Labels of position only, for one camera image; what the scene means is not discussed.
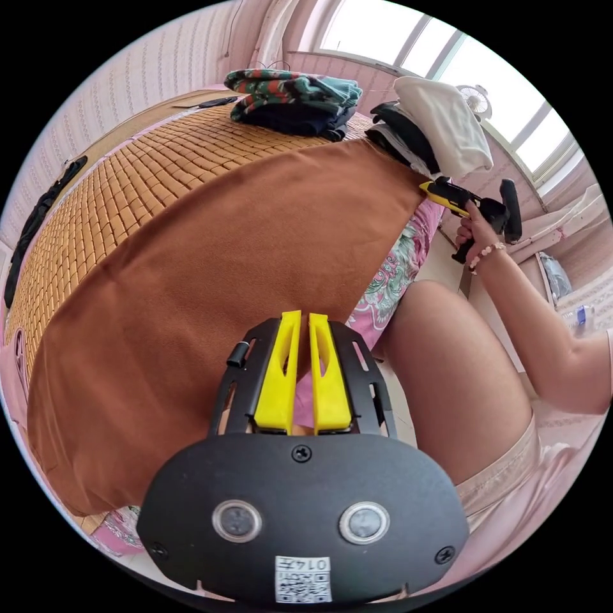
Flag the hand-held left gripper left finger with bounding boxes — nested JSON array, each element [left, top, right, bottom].
[[253, 310, 303, 436]]

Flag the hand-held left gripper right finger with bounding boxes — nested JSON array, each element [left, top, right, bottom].
[[308, 313, 354, 435]]

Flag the brown long pants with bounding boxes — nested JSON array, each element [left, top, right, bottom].
[[26, 137, 433, 519]]

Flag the person's right forearm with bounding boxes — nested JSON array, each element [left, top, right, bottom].
[[471, 245, 613, 416]]

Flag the person's right hand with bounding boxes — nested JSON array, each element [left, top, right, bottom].
[[453, 199, 507, 272]]

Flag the pile of clothes with white garment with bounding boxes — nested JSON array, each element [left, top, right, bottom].
[[365, 75, 495, 181]]

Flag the white fan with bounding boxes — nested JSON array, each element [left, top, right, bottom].
[[455, 84, 494, 123]]

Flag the person's body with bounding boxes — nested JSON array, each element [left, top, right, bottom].
[[382, 279, 613, 580]]

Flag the window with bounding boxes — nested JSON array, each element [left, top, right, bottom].
[[318, 0, 578, 185]]

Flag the pile of clothes with patterned sweater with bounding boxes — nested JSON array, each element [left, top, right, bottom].
[[223, 68, 363, 142]]

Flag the bed with woven mat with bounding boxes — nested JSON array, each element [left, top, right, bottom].
[[0, 81, 447, 562]]

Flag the black garment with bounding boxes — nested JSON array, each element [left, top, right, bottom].
[[3, 155, 90, 308]]

